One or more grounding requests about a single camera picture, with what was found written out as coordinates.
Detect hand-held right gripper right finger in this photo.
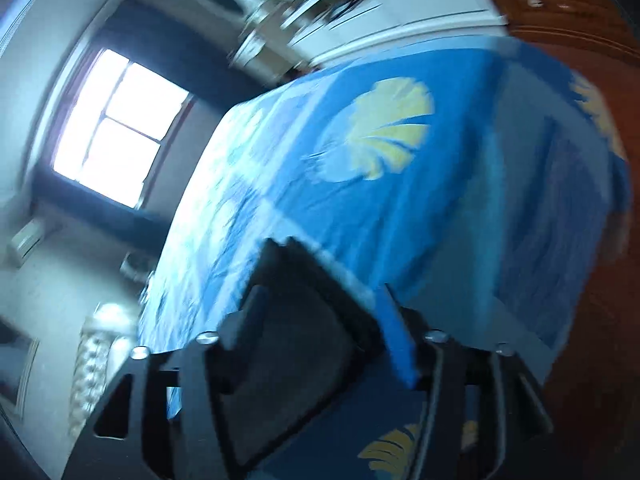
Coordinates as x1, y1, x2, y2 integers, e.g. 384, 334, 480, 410
382, 285, 556, 480

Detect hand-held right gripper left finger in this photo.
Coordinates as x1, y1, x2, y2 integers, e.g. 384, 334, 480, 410
61, 330, 228, 480

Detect black pants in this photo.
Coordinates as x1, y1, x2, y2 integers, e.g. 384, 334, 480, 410
215, 237, 416, 477

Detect cream tufted leather headboard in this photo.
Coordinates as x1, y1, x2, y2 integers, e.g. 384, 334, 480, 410
67, 302, 142, 441

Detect small white fan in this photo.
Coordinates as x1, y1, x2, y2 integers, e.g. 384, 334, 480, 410
120, 254, 157, 284

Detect blue printed bed sheet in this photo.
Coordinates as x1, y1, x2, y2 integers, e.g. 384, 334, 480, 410
137, 42, 633, 480

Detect dark blue curtain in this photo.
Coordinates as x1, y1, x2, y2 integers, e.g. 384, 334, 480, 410
97, 0, 243, 108
32, 167, 168, 243

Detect bright window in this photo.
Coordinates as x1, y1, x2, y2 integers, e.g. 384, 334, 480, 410
51, 47, 194, 209

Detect white television cabinet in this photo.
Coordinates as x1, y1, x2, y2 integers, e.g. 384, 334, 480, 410
290, 0, 508, 63

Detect white dressing table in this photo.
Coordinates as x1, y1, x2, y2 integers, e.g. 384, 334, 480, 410
229, 0, 303, 77

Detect brown wooden door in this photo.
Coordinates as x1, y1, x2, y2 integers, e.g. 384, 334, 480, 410
470, 0, 637, 78

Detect framed wall picture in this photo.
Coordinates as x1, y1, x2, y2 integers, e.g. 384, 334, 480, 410
0, 327, 42, 413

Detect white wall unit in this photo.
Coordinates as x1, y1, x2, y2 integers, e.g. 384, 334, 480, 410
9, 219, 47, 267

